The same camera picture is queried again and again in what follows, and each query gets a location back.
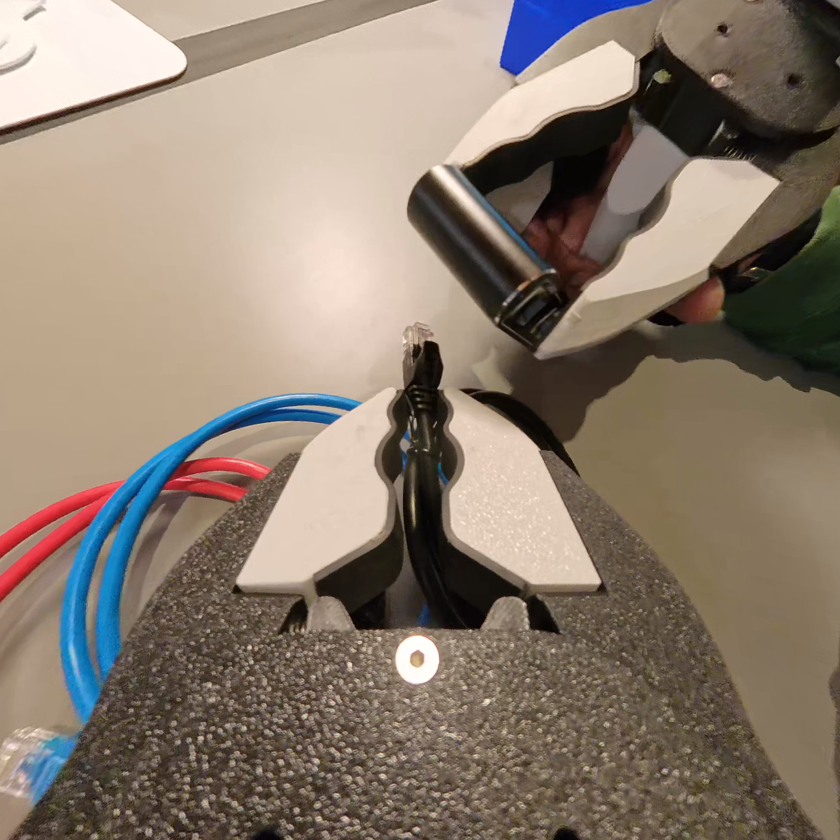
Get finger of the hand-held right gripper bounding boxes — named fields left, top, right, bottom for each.
left=533, top=159, right=782, bottom=361
left=446, top=39, right=643, bottom=224

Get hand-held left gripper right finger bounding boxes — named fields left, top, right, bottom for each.
left=440, top=387, right=605, bottom=610

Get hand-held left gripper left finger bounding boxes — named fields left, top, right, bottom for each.
left=234, top=387, right=404, bottom=613

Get black ethernet cable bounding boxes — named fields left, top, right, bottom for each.
left=384, top=322, right=580, bottom=630

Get black ethernet port adapter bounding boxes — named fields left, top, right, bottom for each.
left=407, top=165, right=569, bottom=349

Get person's right forearm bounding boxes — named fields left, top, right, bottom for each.
left=722, top=187, right=840, bottom=395

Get person's right hand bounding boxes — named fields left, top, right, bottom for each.
left=524, top=128, right=728, bottom=327

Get large blue plastic bin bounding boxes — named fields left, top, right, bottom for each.
left=500, top=0, right=657, bottom=85

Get white board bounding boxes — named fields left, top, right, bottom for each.
left=0, top=0, right=189, bottom=135

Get blue ethernet cable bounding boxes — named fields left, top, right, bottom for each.
left=0, top=392, right=365, bottom=800

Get red ethernet cable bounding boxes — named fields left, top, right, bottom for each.
left=0, top=457, right=273, bottom=601

